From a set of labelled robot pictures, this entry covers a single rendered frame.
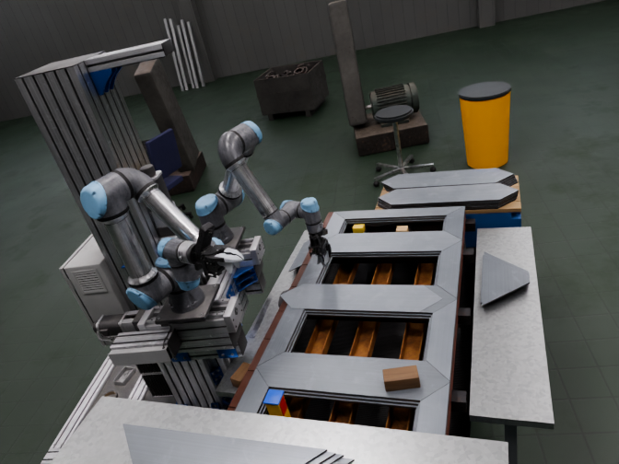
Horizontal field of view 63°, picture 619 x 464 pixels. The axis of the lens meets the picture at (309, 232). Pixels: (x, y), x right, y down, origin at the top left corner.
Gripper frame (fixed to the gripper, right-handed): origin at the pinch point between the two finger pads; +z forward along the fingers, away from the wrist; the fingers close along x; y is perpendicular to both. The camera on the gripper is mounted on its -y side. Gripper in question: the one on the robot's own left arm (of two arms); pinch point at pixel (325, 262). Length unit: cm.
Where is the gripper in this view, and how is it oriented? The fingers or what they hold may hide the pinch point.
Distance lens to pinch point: 241.0
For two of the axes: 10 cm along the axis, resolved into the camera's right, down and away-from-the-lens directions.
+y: -2.9, 5.3, -7.9
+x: 9.3, -0.3, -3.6
